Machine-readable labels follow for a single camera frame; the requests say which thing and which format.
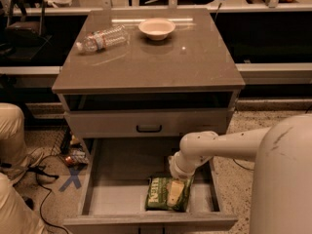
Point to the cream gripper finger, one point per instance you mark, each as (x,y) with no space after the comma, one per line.
(175,190)

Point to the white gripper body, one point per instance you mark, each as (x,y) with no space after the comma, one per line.
(179,172)

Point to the green jalapeno chip bag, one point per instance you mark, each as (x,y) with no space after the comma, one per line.
(157,195)

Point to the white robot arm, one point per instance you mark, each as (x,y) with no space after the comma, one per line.
(282,178)

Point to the open grey middle drawer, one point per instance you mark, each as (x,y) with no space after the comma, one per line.
(115,188)

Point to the closed grey top drawer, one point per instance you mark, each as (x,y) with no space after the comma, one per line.
(147,123)

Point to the grey drawer cabinet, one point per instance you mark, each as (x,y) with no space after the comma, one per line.
(190,69)

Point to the snack items under cabinet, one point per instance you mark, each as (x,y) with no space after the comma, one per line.
(71,150)

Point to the white paper bowl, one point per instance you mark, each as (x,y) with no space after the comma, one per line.
(156,29)

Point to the clear plastic water bottle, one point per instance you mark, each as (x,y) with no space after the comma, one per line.
(103,39)

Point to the person's beige trouser knee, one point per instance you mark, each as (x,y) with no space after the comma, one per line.
(15,216)

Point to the person's beige trouser leg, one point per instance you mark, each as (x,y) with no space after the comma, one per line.
(13,148)

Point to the black chair in background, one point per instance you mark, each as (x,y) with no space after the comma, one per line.
(24,38)

